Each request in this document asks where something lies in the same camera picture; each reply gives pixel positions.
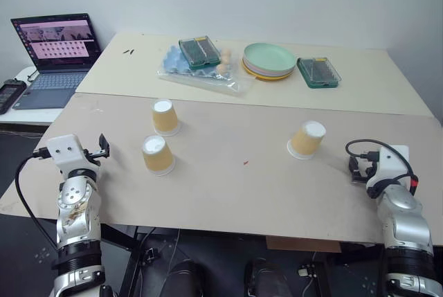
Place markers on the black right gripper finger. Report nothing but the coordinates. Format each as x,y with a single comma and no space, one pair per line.
358,179
353,164

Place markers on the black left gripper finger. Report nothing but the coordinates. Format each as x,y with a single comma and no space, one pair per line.
107,150
101,140

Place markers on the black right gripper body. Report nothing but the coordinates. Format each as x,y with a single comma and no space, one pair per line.
371,169

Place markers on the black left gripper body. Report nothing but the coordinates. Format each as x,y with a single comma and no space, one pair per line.
92,157

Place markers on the yellow paper cup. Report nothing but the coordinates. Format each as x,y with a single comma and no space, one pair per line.
306,143
164,118
157,158

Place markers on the white side table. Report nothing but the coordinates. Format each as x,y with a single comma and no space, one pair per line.
34,115

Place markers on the dark blue open laptop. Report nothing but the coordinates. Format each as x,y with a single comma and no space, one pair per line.
55,68

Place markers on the brown cardboard piece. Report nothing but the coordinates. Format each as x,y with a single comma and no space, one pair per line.
301,244

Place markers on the small dark scraps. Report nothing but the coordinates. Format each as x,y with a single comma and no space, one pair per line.
130,51

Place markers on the green screwdriver bit box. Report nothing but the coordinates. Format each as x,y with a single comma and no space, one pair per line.
318,72
199,53

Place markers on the black handheld device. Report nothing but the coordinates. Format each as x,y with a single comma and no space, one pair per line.
8,94

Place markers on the yellow plate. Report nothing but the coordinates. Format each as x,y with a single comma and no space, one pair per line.
268,78

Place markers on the pink plate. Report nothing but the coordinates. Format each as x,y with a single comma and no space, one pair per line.
270,72

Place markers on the clear plastic bag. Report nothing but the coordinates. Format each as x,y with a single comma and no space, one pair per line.
221,84

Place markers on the dark rounded shape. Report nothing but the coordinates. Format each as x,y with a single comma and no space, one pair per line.
266,278
185,279

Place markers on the light green plate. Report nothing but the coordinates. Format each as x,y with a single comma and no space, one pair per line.
268,54

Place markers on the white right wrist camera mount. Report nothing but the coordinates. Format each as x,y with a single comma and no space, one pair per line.
391,165

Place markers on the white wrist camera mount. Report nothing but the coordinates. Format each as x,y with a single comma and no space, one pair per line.
65,151
391,165

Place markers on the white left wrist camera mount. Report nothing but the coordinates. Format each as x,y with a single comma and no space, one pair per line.
65,151

